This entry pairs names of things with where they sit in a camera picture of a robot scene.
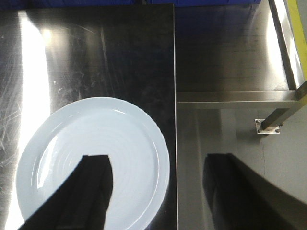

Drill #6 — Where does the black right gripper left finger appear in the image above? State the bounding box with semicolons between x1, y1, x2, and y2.
20;155;113;230

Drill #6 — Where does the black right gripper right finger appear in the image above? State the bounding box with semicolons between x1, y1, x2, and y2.
202;153;307;230

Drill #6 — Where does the light blue plate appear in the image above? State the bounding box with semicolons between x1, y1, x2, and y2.
16;97;175;230

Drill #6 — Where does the steel lower shelf frame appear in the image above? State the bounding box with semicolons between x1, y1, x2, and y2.
175;0;307;135

